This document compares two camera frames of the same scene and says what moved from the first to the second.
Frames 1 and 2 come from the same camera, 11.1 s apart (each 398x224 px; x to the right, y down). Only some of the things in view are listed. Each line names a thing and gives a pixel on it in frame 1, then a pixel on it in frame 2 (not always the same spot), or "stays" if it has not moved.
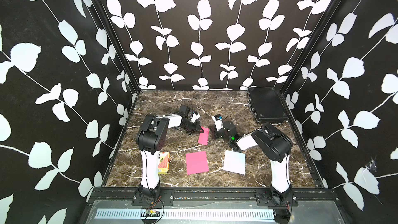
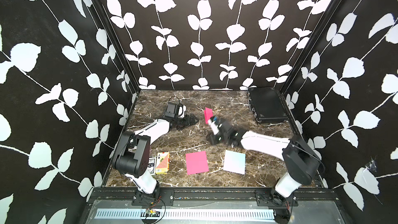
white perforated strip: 184,213 stays
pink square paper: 197,163 stays
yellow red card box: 163,167 stays
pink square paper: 203,137 -> 208,113
